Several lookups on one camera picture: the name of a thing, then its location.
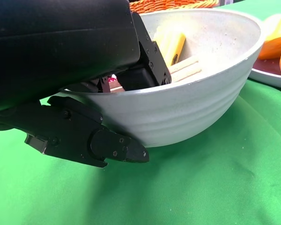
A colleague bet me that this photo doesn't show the yellow toy cake slice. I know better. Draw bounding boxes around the yellow toy cake slice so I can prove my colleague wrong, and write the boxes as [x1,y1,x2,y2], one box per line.
[153,22,187,68]

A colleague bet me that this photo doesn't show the orange white ring bread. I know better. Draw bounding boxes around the orange white ring bread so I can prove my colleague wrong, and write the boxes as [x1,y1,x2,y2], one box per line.
[263,14,281,43]

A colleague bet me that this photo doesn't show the green tablecloth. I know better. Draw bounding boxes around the green tablecloth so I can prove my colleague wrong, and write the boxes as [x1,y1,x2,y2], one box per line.
[0,0,281,225]

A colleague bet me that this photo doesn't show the coral toy cake slice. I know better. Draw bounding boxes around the coral toy cake slice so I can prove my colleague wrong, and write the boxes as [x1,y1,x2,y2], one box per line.
[167,56,203,83]

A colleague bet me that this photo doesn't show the orange wicker basket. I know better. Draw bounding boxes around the orange wicker basket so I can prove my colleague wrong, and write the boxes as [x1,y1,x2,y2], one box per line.
[128,0,217,14]

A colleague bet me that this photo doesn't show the orange glazed twisted bread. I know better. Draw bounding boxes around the orange glazed twisted bread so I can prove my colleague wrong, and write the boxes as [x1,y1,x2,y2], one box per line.
[257,35,281,77]

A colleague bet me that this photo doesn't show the lavender plate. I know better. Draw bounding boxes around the lavender plate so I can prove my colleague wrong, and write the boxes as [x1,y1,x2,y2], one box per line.
[248,56,281,90]

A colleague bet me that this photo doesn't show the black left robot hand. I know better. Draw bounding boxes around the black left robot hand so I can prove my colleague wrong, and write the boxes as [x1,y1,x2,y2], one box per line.
[0,0,173,168]

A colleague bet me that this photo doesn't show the grey-green bowl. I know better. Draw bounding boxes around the grey-green bowl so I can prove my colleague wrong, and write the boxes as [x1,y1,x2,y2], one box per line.
[58,9,266,148]

